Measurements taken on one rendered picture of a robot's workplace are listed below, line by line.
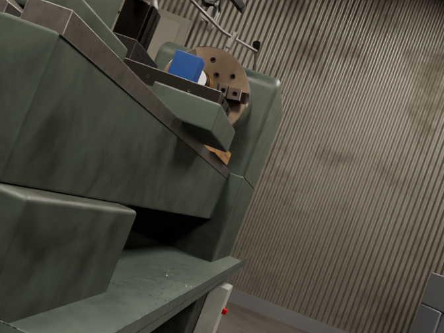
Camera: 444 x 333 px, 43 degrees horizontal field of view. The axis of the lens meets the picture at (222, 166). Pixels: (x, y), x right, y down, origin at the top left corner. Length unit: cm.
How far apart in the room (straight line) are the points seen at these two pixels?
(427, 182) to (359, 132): 74
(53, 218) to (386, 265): 470
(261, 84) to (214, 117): 98
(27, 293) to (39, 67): 25
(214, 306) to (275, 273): 274
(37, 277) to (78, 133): 17
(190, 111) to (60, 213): 54
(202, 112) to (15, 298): 61
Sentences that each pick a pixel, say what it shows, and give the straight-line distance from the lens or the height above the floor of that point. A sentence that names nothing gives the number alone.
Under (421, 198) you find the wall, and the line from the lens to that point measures 530.
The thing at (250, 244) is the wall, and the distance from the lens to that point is 499.
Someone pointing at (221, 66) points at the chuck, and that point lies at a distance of 196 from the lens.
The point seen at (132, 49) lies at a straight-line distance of 133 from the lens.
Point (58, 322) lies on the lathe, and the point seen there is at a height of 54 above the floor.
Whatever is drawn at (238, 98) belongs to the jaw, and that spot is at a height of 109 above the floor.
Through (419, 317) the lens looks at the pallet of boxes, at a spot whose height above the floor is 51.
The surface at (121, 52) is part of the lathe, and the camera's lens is 92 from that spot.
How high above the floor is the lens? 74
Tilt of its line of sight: 4 degrees up
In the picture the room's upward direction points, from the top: 21 degrees clockwise
